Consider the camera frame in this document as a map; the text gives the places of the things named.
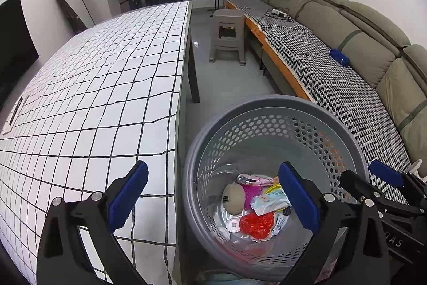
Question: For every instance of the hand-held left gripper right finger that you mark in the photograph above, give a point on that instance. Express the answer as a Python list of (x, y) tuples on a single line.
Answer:
[(298, 196)]

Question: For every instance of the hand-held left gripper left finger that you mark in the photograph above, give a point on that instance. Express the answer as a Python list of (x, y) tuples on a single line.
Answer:
[(128, 196)]

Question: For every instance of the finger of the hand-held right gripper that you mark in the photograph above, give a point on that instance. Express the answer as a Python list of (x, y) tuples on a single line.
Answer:
[(360, 184), (387, 171)]

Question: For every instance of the black fish bone toy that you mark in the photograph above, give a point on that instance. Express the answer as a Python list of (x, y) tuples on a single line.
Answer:
[(287, 211)]

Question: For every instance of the light blue wet wipes packet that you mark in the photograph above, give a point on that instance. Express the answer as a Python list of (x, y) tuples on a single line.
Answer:
[(270, 201)]

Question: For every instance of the pink snack wrapper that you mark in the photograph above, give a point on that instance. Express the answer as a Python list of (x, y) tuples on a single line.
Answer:
[(253, 178)]

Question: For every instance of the pink plastic mesh basket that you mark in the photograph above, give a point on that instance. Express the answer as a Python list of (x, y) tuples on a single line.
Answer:
[(249, 195)]

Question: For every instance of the red plastic bag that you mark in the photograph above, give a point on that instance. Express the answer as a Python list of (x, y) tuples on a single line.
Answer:
[(257, 225)]

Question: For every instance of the round beige sponge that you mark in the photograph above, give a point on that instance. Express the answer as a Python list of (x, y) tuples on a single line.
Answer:
[(233, 198)]

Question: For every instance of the white plastic lid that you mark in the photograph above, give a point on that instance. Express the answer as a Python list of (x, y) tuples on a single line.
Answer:
[(233, 225)]

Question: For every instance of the grey perforated plastic basket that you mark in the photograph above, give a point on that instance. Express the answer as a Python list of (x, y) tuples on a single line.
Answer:
[(273, 100)]

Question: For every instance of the houndstooth sofa cover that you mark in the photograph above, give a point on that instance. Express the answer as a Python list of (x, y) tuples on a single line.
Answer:
[(317, 71)]

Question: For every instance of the blue plastic clip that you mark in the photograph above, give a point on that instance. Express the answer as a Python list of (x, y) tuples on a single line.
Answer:
[(339, 57)]

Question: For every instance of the white paper sheet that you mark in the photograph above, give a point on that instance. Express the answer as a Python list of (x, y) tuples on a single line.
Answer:
[(6, 130)]

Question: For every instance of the black pen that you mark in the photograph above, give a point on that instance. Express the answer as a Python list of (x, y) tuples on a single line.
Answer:
[(16, 109)]

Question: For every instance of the white power strip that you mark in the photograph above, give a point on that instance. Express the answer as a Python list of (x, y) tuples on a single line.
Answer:
[(279, 14)]

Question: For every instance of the black television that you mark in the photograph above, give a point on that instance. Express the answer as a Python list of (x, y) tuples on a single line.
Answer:
[(13, 48)]

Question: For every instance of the grey plastic stool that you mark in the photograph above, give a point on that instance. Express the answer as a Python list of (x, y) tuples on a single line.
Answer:
[(228, 18)]

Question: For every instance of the leaning standing mirror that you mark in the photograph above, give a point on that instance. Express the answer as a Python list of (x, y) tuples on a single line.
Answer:
[(80, 4)]

